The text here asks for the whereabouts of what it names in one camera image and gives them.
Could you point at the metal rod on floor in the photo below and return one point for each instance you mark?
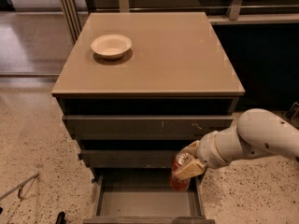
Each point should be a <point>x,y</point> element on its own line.
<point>19,188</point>

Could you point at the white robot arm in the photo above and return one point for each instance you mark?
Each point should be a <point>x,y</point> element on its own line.
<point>257,133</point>

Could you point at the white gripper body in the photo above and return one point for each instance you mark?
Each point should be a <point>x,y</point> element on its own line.
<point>209,151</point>

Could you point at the grey drawer cabinet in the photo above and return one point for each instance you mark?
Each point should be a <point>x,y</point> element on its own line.
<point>176,66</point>

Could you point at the white paper bowl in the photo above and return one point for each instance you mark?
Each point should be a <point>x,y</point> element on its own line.
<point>111,47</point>

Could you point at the grey middle drawer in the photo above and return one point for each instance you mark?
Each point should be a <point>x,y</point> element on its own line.
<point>127,158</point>

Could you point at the grey top drawer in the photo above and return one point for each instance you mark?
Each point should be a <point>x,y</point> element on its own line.
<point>95,127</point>

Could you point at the red coke can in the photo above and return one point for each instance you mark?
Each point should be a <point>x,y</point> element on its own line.
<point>175,183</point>

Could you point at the metal railing frame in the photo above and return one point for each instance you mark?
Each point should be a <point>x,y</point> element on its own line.
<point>220,12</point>

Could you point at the open grey bottom drawer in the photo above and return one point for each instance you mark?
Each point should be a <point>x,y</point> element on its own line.
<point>132,198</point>

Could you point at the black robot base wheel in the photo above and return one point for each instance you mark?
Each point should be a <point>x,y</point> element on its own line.
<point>293,111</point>

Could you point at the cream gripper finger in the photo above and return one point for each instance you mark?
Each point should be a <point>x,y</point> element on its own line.
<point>189,169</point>
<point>191,148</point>

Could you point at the black object on floor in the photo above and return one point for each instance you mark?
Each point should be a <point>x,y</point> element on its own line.
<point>60,218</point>

